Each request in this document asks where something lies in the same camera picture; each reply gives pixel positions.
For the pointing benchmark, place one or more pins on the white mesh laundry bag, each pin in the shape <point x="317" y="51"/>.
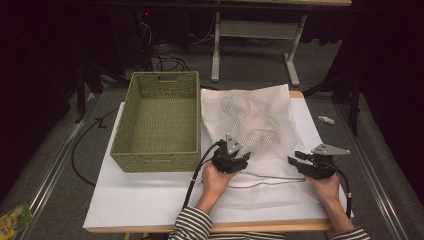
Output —
<point x="276" y="166"/>

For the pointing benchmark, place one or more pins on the white metal desk frame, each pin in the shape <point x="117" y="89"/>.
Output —
<point x="256" y="30"/>

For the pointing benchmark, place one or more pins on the metal floor rail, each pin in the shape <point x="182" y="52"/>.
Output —
<point x="56" y="166"/>
<point x="370" y="166"/>

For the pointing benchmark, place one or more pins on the green printed packet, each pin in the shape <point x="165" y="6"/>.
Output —
<point x="15" y="220"/>

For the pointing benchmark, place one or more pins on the person's left hand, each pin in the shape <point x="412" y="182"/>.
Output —
<point x="216" y="186"/>

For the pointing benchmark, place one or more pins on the person's right hand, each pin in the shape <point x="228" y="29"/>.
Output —
<point x="325" y="190"/>

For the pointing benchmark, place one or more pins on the black metal stand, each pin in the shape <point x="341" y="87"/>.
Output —
<point x="354" y="100"/>
<point x="81" y="96"/>

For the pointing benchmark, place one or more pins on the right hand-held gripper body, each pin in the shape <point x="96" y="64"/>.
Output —
<point x="321" y="168"/>

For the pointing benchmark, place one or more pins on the small white floor object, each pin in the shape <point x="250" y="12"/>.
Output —
<point x="326" y="120"/>

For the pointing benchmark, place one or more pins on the green woven basket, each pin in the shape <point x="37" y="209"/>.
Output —
<point x="156" y="164"/>

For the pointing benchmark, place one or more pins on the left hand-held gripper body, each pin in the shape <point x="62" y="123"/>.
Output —
<point x="226" y="161"/>

